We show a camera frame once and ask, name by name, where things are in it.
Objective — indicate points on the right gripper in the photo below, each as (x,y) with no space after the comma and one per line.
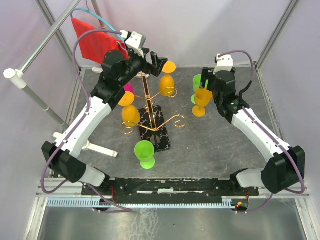
(206,74)

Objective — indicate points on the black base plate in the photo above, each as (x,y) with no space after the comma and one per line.
(122,187)

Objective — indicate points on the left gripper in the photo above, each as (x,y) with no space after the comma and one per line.
(158,62)

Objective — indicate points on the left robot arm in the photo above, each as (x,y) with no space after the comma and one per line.
(61,156)

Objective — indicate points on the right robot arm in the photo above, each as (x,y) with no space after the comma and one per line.
(285,164)

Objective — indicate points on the orange wine glass front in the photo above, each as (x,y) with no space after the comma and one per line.
(167,84)

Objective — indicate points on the orange wine glass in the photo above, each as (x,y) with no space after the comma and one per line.
(167,84)
(130,114)
(202,99)

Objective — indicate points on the blue clothes hanger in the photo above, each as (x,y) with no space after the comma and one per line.
(98,16)

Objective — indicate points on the gold wire glass rack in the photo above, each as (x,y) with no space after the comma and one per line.
(153,125)

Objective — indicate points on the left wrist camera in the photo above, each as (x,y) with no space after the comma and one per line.
(134,40)

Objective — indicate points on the white slotted cable duct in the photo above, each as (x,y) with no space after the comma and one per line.
(170,201)

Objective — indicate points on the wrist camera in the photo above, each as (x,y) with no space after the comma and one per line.
(134,40)
(223,63)

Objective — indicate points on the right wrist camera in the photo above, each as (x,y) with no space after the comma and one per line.
(223,63)

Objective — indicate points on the red cloth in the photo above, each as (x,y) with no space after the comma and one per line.
(96,45)

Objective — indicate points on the green wine glass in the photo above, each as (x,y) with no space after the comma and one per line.
(196,85)
(144,151)

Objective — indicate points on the green wine glass front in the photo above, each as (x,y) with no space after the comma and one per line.
(144,151)

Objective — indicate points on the pink wine glass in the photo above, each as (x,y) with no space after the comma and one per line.
(129,88)

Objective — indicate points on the green wine glass right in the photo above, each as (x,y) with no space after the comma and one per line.
(196,85)

